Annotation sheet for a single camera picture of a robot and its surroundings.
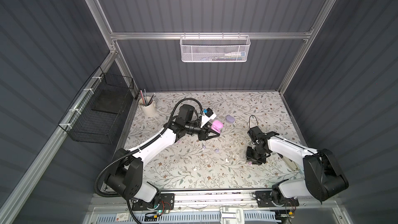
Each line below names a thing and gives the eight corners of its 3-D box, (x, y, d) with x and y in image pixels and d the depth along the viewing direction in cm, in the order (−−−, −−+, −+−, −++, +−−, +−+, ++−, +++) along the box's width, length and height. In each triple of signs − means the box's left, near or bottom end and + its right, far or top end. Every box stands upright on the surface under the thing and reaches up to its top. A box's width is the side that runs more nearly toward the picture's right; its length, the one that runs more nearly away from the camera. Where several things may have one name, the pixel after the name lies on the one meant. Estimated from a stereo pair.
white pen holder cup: (142, 116, 109) (136, 106, 100) (145, 107, 114) (140, 96, 105) (156, 116, 109) (152, 106, 100) (158, 107, 114) (154, 96, 105)
